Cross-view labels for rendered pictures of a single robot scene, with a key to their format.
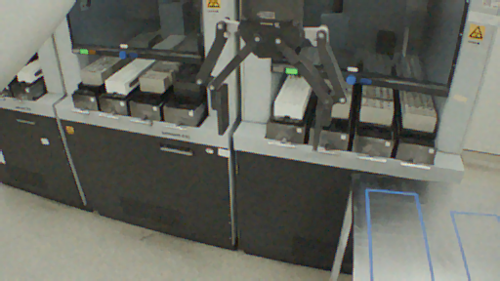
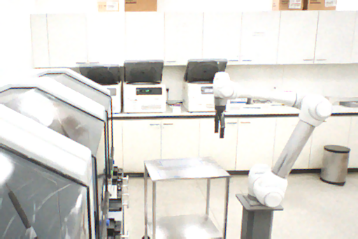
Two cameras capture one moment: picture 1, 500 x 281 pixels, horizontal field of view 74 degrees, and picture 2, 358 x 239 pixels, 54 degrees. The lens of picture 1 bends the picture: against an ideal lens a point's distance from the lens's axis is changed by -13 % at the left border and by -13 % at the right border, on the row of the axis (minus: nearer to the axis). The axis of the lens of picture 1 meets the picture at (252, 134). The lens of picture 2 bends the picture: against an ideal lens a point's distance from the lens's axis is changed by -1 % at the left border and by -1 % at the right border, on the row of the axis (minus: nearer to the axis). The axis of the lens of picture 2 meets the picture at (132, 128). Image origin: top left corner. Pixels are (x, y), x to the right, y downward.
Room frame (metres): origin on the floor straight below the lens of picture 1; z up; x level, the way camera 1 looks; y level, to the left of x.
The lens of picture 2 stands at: (1.68, 1.96, 1.81)
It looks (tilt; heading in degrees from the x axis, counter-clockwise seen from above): 14 degrees down; 253
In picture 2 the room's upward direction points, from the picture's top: 1 degrees counter-clockwise
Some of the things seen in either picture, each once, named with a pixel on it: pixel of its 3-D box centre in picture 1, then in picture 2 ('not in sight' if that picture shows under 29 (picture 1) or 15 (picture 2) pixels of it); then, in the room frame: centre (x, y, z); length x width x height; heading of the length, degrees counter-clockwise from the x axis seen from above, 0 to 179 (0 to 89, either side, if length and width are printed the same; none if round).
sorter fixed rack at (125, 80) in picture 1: (134, 74); not in sight; (1.49, 0.51, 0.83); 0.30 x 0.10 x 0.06; 164
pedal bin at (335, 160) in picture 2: not in sight; (335, 164); (-2.10, -1.30, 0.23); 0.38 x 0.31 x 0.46; 74
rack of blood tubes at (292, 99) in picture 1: (295, 94); (94, 193); (1.29, -0.16, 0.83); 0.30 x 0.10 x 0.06; 164
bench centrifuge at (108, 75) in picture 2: not in sight; (101, 87); (0.68, -2.69, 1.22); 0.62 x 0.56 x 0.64; 72
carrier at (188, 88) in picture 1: (187, 88); not in sight; (1.31, 0.25, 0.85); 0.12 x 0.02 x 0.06; 74
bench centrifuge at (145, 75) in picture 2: not in sight; (143, 84); (0.12, -2.53, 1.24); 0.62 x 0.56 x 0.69; 74
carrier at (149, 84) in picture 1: (152, 84); not in sight; (1.35, 0.40, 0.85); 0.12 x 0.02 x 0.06; 75
